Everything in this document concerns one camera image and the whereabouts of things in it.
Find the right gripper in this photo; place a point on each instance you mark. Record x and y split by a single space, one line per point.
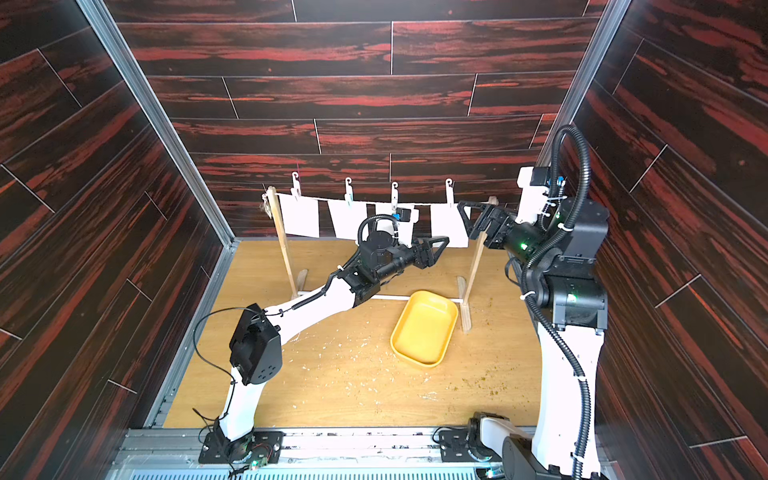
496 222

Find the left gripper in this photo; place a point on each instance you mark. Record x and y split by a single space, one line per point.
424 260

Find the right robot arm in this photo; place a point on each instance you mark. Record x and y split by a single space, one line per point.
554 266

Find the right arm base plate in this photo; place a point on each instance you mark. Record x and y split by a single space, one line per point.
453 444

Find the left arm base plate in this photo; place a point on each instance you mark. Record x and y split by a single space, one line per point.
256 449

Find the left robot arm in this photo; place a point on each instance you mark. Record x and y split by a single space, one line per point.
256 344

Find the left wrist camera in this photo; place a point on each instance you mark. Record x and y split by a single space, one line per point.
402 214

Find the wooden string rack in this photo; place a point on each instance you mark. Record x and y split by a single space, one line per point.
272 207

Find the yellow plastic tray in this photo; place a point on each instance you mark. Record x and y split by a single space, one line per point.
424 329

